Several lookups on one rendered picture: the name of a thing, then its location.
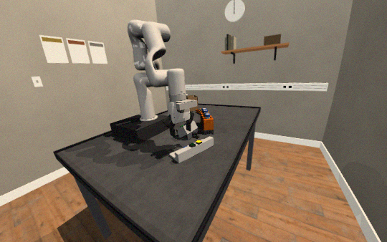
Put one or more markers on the open brown cardboard box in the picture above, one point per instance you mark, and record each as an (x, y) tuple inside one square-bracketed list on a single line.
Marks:
[(191, 97)]

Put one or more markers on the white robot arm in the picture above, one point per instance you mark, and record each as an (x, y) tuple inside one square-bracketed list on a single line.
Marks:
[(155, 35)]

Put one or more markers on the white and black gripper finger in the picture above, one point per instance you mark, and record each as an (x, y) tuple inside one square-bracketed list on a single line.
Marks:
[(171, 125), (188, 123)]

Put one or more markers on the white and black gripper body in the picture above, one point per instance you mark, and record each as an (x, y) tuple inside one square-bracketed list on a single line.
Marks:
[(177, 116)]

